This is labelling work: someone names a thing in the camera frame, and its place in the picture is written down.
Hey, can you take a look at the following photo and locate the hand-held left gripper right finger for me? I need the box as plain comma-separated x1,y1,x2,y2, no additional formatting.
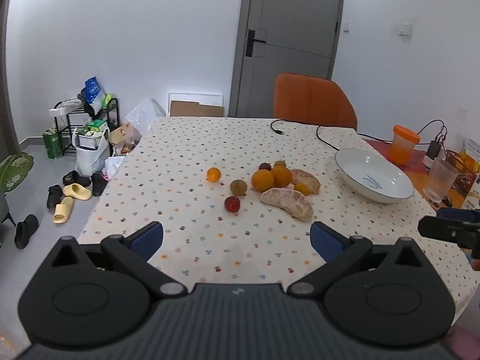
287,221,432,301

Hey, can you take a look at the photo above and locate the grey door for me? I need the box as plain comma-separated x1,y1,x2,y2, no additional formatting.
229,0,347,119

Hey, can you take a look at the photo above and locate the black charger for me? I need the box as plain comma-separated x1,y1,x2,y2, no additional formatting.
425,140,446,160

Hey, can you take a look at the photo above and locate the green paper bag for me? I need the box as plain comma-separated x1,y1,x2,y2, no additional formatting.
42,127,63,159

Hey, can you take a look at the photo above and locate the black slipper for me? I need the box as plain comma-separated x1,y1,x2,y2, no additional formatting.
62,170,92,188
14,214,39,250
47,185,64,209
91,171,109,197

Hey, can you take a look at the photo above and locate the brown paper bag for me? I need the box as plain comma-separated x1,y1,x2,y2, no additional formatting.
109,122,143,148

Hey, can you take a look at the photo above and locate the frosted glass tumbler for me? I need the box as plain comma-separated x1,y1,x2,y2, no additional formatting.
423,157,459,203

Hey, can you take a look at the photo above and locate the clear plastic bag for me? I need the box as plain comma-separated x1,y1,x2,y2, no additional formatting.
125,98,166,136

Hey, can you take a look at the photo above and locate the dotted white tablecloth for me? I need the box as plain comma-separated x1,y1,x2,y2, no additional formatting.
77,116,474,321

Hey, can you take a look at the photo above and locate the red table mat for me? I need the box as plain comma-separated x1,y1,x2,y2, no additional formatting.
362,138,480,211

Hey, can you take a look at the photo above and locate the white board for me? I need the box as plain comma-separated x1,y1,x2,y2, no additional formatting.
167,91,224,118

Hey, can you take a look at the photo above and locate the peeled citrus crescent piece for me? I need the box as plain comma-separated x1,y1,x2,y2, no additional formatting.
260,187,314,221

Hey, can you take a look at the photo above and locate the orange lidded cup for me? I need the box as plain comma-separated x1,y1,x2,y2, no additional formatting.
387,125,421,166

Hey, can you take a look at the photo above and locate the red and white bag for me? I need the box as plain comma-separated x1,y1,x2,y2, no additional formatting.
103,155,127,181

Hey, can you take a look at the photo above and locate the black shoe rack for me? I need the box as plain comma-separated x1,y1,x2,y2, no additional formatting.
54,97,121,156

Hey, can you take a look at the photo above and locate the orange wire basket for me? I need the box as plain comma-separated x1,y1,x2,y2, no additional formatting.
444,149,477,196

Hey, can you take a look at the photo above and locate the orange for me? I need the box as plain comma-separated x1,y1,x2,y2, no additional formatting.
251,169,275,193
271,165,293,188

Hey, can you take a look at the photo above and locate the peeled citrus half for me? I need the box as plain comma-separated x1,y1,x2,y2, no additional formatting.
290,169,322,196

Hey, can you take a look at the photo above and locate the blue plastic bag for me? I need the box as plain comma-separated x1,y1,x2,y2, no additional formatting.
84,77,106,106

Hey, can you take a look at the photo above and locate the orange chair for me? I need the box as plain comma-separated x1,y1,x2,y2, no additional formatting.
274,73,358,130

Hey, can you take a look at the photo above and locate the black door handle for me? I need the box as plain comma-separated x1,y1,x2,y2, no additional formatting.
245,29,268,58

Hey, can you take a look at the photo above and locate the long black cable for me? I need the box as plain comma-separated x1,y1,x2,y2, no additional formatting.
316,125,430,151

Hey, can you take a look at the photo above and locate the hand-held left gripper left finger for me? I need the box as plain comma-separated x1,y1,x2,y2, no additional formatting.
47,221,188,301

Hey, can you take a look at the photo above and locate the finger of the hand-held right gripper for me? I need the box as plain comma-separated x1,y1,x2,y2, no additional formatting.
436,207,480,223
417,215,480,250

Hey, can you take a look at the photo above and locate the green patterned bag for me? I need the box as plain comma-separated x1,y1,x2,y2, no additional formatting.
0,152,34,196

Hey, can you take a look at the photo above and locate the yellow slipper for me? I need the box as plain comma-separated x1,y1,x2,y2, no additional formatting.
62,183,92,200
53,196,74,224

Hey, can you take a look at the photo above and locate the grey charger cable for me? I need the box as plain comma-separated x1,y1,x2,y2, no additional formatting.
415,119,449,143

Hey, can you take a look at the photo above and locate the brown cardboard sheet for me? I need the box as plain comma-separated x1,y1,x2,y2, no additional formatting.
170,100,225,118

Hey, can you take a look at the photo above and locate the white plate with blue rim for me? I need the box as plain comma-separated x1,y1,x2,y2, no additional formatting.
335,148,415,204

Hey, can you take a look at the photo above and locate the black cable with plug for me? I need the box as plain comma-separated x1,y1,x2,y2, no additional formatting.
271,119,320,136

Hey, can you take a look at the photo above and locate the white plastic bag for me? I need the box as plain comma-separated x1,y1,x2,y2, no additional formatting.
73,127,112,176

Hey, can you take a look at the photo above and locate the yellow and white package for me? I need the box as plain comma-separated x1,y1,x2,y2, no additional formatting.
459,138,480,211

